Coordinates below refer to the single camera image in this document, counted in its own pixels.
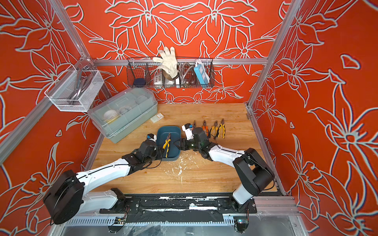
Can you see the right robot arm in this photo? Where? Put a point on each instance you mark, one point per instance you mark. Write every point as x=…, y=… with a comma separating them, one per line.
x=254, y=173

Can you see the small white cardboard box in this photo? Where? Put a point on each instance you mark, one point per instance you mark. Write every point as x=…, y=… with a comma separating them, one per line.
x=157, y=117

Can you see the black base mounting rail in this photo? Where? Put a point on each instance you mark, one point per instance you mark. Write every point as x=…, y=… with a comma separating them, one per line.
x=180, y=207

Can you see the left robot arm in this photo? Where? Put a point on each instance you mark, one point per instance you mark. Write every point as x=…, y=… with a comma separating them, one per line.
x=72, y=194

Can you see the yellow combination pliers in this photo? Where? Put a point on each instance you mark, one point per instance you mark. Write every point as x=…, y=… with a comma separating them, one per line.
x=166, y=145

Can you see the yellow needle-nose pliers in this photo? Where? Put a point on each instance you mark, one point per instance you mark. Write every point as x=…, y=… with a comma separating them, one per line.
x=222, y=130

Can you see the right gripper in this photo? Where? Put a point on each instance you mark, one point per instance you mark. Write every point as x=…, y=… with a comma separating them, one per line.
x=181, y=142

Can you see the dark blue round object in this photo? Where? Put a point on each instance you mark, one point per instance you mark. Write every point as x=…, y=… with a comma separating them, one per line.
x=139, y=83

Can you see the orange combination pliers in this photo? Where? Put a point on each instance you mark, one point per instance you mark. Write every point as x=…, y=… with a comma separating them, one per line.
x=205, y=128

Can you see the blue plastic storage box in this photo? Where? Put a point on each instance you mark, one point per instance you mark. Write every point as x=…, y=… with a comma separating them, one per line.
x=166, y=137

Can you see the light blue bottle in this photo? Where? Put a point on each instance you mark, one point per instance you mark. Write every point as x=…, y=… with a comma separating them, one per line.
x=201, y=73

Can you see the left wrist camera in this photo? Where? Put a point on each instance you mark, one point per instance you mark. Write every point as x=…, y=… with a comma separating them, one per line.
x=152, y=137

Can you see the translucent lidded storage container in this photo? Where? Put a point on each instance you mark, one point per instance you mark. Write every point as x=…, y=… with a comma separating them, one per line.
x=120, y=115

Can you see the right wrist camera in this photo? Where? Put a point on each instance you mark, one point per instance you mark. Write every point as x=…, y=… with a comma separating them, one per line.
x=188, y=130

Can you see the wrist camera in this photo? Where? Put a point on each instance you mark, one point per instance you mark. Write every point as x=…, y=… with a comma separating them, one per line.
x=188, y=130
x=152, y=137

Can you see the white work glove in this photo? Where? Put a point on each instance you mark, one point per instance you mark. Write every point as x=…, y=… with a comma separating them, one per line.
x=168, y=61

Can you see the black wire wall basket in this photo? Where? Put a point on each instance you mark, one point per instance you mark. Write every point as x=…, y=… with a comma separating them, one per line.
x=182, y=73

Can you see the yellow-orange large pliers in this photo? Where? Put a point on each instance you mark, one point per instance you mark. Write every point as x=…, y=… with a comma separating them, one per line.
x=214, y=131

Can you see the white power strip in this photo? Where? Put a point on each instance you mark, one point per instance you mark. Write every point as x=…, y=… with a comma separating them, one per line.
x=157, y=79

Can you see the white wire mesh basket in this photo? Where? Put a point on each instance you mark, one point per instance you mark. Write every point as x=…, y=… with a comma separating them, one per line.
x=75, y=90

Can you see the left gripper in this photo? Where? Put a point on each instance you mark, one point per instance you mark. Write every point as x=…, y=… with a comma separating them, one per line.
x=160, y=153

